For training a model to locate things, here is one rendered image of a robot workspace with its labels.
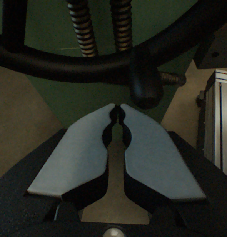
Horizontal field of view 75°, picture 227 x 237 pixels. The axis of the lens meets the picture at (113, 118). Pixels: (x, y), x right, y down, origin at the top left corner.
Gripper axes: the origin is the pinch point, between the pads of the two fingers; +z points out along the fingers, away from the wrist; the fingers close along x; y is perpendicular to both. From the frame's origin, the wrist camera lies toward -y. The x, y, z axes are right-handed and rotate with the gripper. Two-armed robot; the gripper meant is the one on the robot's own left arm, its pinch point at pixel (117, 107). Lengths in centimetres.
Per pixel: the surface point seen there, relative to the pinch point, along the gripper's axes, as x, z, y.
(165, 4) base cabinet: 8.1, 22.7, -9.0
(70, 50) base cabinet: -11.1, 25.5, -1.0
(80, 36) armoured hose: -4.8, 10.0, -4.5
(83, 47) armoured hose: -4.7, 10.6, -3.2
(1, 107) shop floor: -79, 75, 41
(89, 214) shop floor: -12, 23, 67
